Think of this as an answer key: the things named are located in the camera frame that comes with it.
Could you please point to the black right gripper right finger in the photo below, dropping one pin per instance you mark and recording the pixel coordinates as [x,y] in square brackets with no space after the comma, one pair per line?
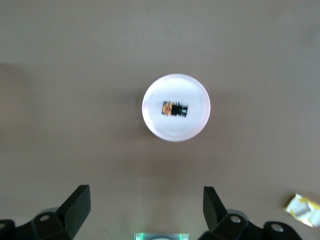
[225,220]

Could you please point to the yellow white torn carton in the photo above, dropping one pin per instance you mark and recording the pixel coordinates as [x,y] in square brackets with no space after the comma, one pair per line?
[302,210]

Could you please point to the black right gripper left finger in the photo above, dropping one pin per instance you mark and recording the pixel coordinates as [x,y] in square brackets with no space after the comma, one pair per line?
[62,217]

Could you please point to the pink round plate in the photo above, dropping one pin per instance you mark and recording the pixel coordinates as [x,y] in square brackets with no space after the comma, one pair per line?
[175,127]

